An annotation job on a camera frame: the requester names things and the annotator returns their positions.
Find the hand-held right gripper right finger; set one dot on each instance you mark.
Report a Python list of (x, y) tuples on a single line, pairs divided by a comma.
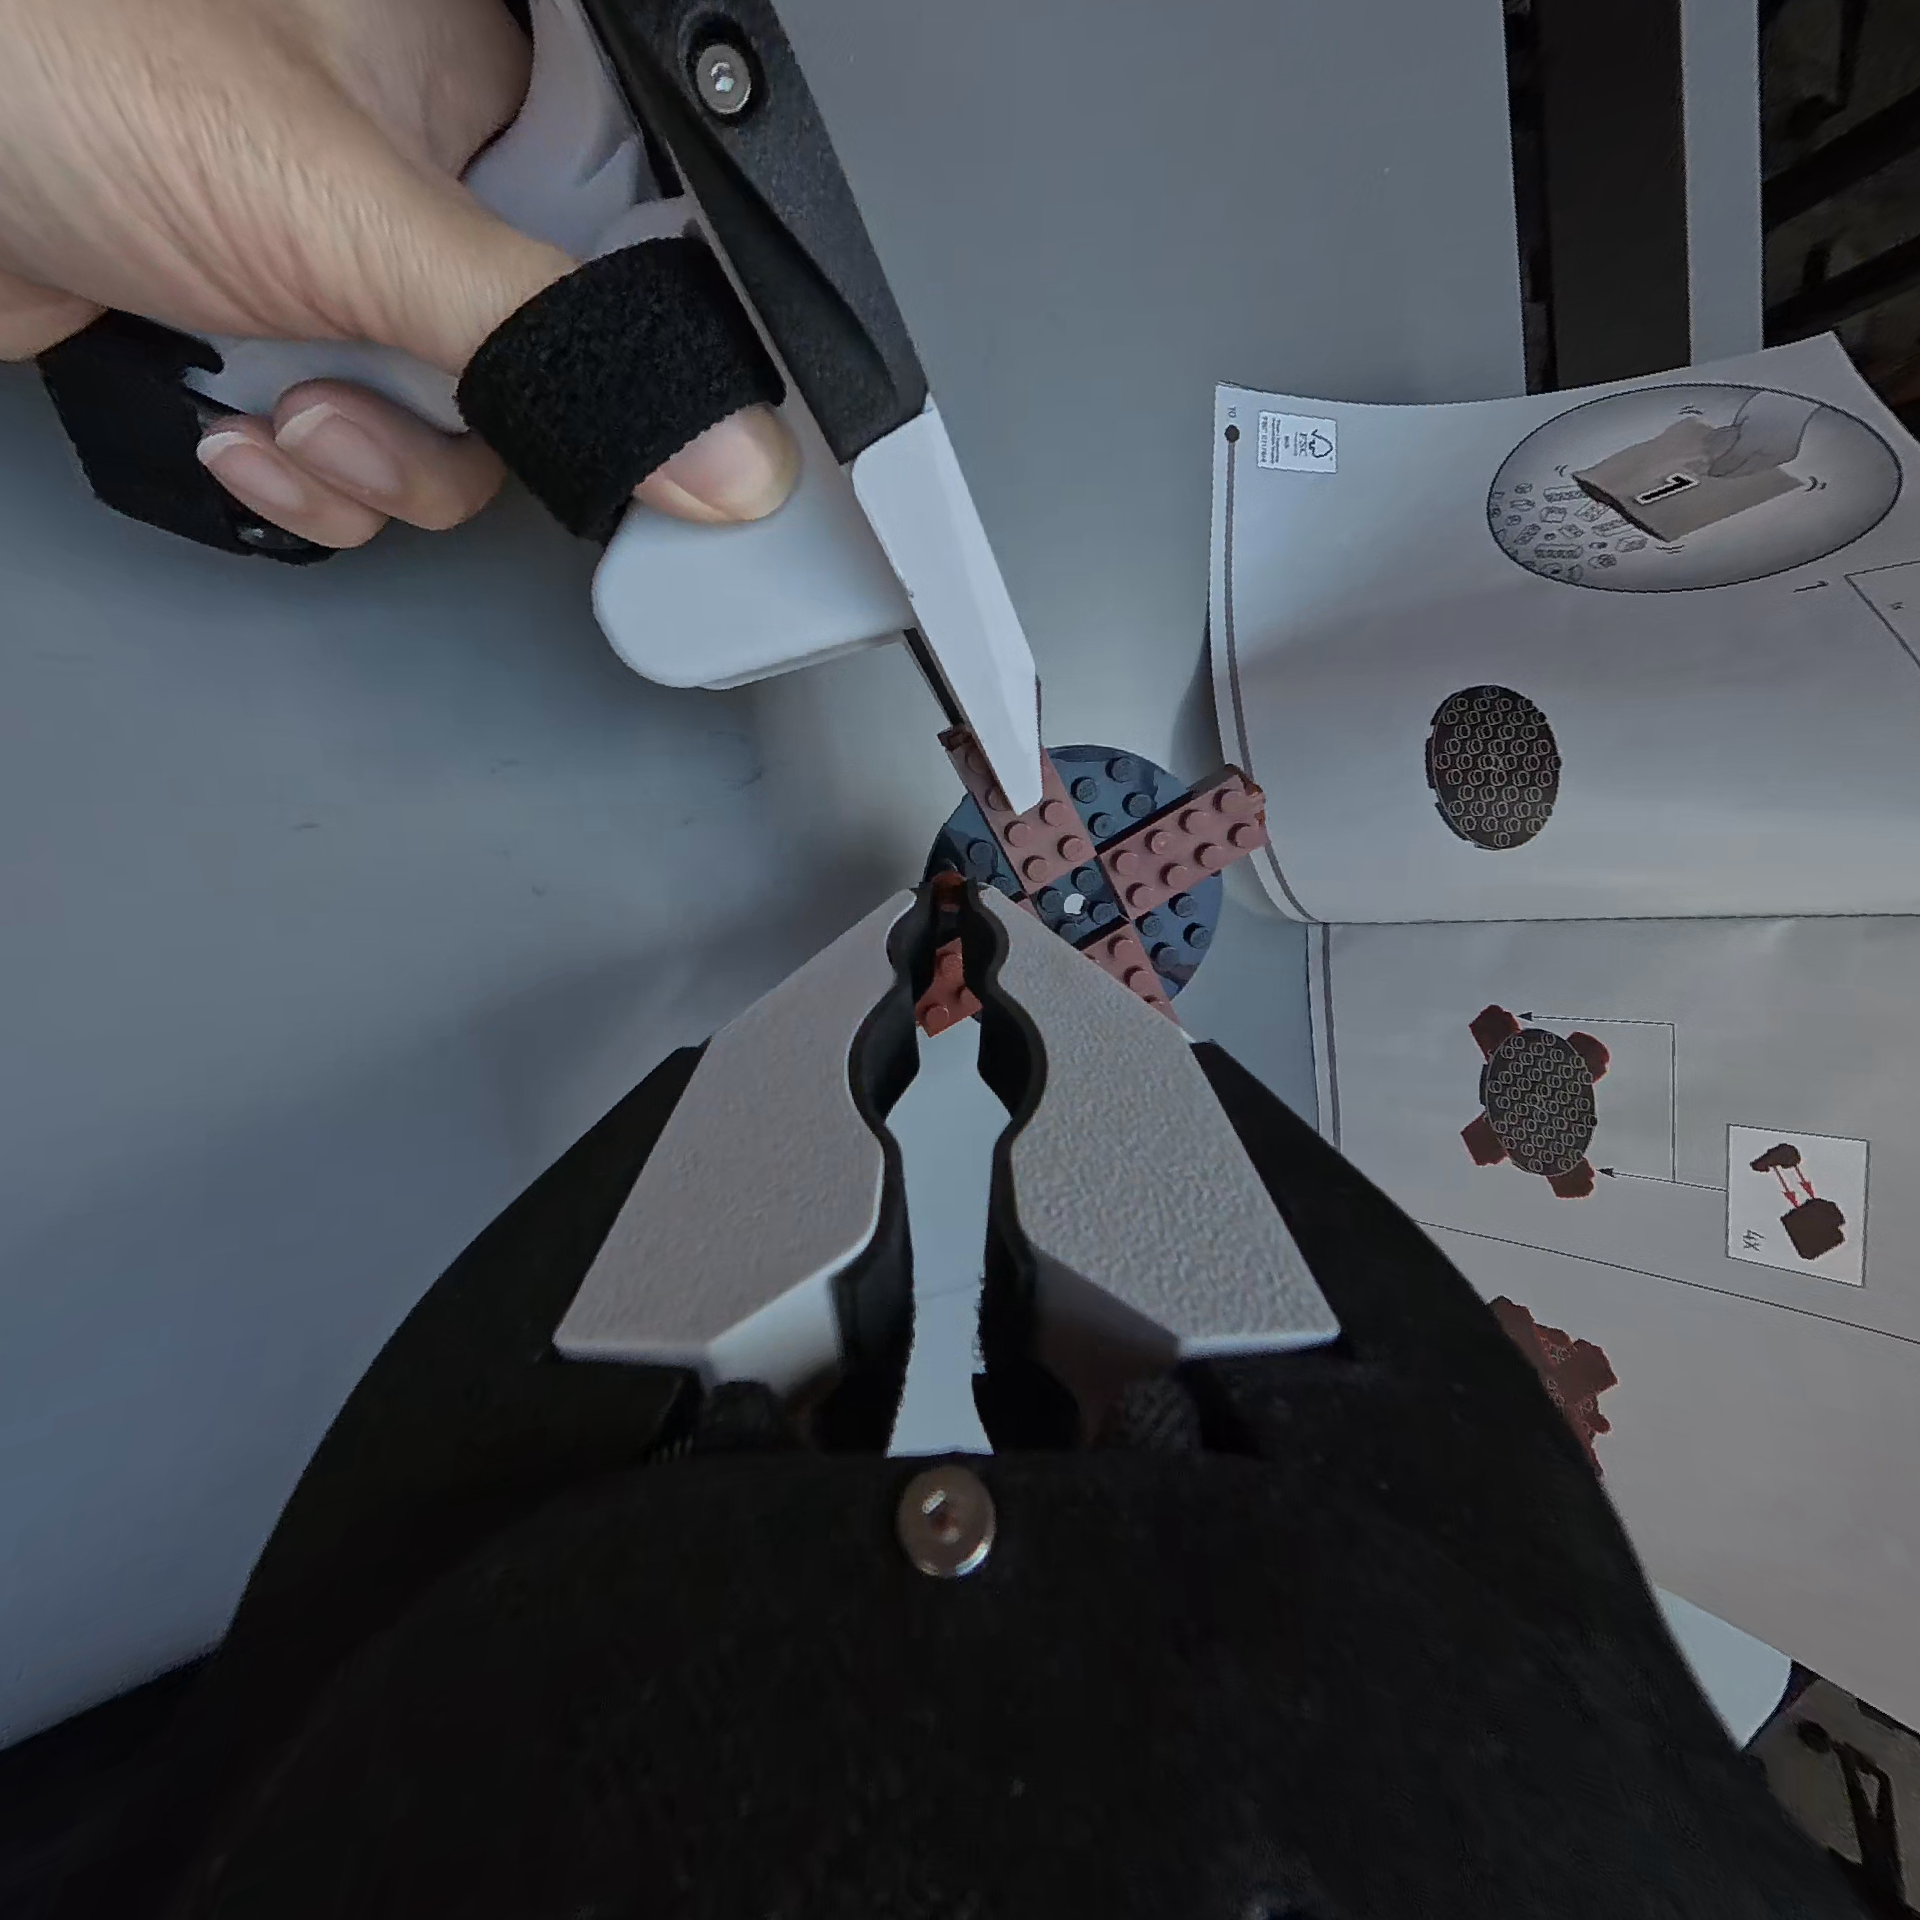
[(1154, 1184)]

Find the brown cross brick model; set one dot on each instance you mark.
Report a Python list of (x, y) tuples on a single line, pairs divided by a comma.
[(1184, 839)]

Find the grey instruction booklet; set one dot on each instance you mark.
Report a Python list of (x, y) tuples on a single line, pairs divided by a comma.
[(1651, 839)]

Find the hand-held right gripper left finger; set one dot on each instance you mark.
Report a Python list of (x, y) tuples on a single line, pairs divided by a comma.
[(721, 1200)]

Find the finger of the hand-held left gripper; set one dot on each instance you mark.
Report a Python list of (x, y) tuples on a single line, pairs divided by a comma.
[(974, 629)]

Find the grey desk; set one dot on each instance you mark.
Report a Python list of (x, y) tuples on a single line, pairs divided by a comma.
[(376, 902)]

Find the person's left hand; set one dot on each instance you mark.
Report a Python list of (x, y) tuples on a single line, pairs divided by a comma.
[(225, 165)]

